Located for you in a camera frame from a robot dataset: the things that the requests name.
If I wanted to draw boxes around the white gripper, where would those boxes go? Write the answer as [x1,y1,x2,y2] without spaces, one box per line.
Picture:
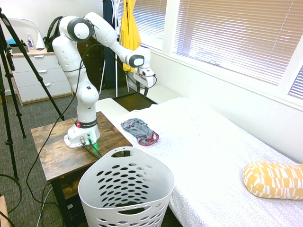
[133,69,156,98]

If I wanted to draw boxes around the grey garment with red trim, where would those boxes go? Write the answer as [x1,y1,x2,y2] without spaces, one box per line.
[120,118,160,146]

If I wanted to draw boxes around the white perforated laundry basket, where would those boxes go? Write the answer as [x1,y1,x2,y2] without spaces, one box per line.
[78,146,175,227]

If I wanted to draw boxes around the white bench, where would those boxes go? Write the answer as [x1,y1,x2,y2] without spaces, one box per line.
[139,84,181,105]

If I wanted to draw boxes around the white coat rack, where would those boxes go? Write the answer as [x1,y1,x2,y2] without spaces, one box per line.
[99,0,131,96]

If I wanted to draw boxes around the navy hanging garment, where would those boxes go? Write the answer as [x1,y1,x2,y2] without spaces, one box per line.
[102,0,119,89]

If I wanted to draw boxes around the dark wooden dresser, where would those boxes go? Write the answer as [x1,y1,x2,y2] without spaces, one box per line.
[77,39,126,96]

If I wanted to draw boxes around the yellow hanging jacket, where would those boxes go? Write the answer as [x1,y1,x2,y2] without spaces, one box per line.
[119,0,142,73]

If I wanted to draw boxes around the narrow white window blind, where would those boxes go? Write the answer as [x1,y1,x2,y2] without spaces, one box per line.
[117,0,168,52]

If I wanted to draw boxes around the bed with white cover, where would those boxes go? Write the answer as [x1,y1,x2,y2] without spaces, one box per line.
[96,96,303,227]

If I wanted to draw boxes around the white drawer dresser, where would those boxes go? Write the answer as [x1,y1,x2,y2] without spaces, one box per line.
[10,50,73,106]

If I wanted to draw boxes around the rustic wooden side table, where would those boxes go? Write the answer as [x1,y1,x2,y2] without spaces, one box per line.
[30,111,133,227]

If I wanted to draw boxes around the black backpack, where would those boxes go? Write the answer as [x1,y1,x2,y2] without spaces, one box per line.
[42,16,63,53]

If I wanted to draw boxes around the wide white window blind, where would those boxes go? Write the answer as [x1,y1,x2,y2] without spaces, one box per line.
[172,0,303,87]

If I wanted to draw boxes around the white desk lamp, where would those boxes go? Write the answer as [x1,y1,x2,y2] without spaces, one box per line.
[9,18,46,50]

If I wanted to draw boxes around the clear plastic bottle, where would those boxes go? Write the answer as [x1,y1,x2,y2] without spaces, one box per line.
[26,33,36,51]

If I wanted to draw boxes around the grey box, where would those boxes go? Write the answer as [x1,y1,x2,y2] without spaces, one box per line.
[10,46,29,54]

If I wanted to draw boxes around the small white window blind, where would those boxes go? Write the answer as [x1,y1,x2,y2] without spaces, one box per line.
[288,66,303,100]

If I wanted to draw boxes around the yellow white patterned pillow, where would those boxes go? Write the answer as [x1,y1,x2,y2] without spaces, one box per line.
[242,161,303,201]

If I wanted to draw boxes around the black base connector cables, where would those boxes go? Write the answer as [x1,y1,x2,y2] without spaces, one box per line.
[81,138,103,159]

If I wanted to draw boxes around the long black robot cable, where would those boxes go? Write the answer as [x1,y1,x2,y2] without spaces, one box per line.
[25,18,101,227]

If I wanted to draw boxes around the black camera tripod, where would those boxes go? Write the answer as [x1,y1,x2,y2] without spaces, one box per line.
[0,7,65,181]

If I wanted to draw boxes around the black floor cable loop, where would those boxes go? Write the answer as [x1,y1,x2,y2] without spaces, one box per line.
[0,174,23,214]

